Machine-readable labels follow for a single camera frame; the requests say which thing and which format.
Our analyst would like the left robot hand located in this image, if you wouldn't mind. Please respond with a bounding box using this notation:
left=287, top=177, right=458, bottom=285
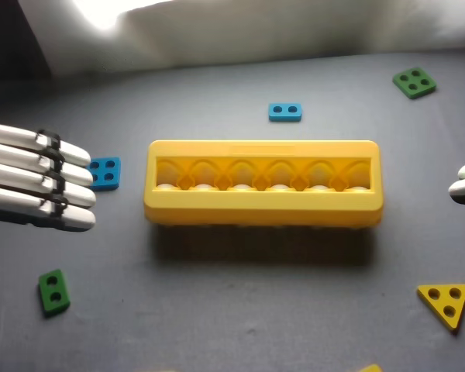
left=0, top=121, right=98, bottom=233

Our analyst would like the yellow plastic egg carton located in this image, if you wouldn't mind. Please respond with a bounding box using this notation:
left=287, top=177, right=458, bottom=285
left=142, top=139, right=385, bottom=229

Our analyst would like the blue four-hole block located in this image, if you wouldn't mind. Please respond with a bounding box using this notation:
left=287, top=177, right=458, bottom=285
left=85, top=157, right=122, bottom=191

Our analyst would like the yellow triangle three-hole block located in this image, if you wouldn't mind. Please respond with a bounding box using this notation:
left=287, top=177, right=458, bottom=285
left=416, top=284, right=465, bottom=333

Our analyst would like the green two-hole block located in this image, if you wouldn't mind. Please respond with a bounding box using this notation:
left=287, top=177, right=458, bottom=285
left=37, top=268, right=71, bottom=317

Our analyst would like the green four-hole block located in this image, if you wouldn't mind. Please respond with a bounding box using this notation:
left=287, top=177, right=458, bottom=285
left=391, top=67, right=438, bottom=100

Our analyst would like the blue two-hole block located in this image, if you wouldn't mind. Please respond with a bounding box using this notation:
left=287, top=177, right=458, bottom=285
left=268, top=102, right=303, bottom=122

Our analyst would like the grey table cloth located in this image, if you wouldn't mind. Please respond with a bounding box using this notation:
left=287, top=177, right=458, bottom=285
left=0, top=46, right=465, bottom=372

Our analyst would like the white curtain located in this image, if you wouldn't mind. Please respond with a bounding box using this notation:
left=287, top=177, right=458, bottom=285
left=17, top=0, right=465, bottom=84

